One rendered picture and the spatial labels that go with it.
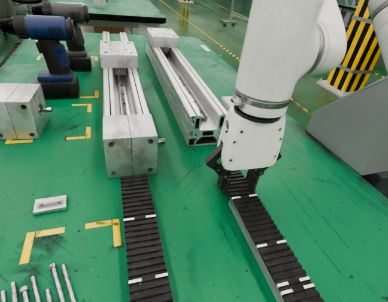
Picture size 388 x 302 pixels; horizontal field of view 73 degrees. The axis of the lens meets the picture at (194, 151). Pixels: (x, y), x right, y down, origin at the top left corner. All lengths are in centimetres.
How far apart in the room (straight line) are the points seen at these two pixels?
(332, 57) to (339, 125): 36
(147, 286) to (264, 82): 30
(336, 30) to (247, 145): 20
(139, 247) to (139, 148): 20
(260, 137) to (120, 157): 27
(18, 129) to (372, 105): 79
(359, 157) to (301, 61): 41
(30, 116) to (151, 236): 41
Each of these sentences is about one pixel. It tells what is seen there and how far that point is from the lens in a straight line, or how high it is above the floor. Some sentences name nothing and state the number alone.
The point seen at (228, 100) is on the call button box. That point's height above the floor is 84.
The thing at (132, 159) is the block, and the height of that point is 82.
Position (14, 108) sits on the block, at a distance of 68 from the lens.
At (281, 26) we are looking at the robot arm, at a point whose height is 110.
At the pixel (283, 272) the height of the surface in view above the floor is 81.
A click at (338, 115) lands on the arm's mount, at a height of 87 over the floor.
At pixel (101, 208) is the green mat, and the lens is 50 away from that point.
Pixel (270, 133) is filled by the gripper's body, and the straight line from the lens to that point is 43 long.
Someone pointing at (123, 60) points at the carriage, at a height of 89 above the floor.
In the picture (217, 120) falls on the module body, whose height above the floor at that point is 85.
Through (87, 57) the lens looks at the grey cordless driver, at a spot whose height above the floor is 83.
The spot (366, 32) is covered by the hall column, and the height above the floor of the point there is 73.
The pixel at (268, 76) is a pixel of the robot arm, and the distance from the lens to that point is 37.
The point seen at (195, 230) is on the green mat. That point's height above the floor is 78.
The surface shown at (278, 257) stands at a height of 81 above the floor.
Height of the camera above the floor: 115
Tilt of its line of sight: 35 degrees down
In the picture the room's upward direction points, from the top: 7 degrees clockwise
